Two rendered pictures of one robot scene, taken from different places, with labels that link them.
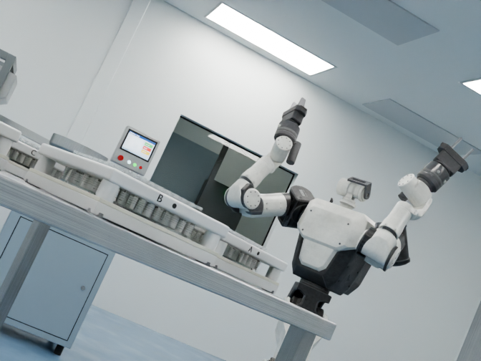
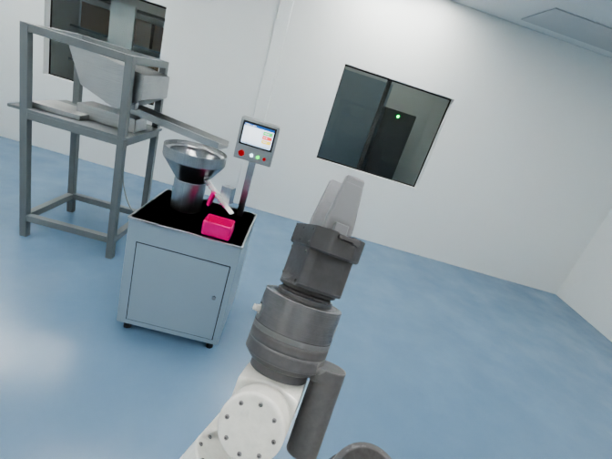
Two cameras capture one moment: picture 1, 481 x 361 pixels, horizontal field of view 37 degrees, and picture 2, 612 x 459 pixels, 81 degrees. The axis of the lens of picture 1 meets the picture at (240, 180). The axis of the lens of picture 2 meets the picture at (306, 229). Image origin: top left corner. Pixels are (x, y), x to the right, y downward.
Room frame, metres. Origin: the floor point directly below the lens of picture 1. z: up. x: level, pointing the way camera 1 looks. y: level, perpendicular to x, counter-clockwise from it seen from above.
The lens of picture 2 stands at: (2.48, -0.13, 1.66)
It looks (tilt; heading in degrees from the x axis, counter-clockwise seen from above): 21 degrees down; 10
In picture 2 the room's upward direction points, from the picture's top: 18 degrees clockwise
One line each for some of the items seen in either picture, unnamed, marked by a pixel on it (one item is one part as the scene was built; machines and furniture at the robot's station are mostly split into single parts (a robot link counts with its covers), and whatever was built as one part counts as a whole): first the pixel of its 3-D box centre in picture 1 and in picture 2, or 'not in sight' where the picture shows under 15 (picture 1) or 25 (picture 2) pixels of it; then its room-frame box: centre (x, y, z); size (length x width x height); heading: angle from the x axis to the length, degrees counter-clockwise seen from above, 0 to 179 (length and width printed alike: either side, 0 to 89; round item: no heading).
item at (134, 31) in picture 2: not in sight; (107, 42); (6.29, 3.42, 1.43); 1.32 x 0.01 x 1.11; 105
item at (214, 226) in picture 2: not in sight; (218, 227); (4.20, 0.65, 0.80); 0.16 x 0.12 x 0.09; 105
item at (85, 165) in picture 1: (132, 189); not in sight; (1.19, 0.15, 0.89); 0.25 x 0.24 x 0.02; 40
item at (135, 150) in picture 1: (122, 177); (249, 171); (4.54, 0.68, 1.07); 0.23 x 0.10 x 0.62; 105
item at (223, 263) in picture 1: (204, 255); not in sight; (1.52, 0.00, 0.84); 0.24 x 0.24 x 0.02; 52
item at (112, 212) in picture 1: (119, 216); not in sight; (1.19, 0.15, 0.84); 0.24 x 0.24 x 0.02; 40
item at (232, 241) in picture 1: (213, 234); not in sight; (1.52, 0.00, 0.89); 0.25 x 0.24 x 0.02; 52
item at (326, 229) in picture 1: (337, 246); not in sight; (2.75, -0.44, 1.09); 0.34 x 0.30 x 0.36; 54
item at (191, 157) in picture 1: (215, 195); (382, 128); (7.19, 0.17, 1.43); 1.38 x 0.01 x 1.16; 105
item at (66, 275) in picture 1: (42, 268); (189, 268); (4.35, 0.84, 0.38); 0.63 x 0.57 x 0.76; 105
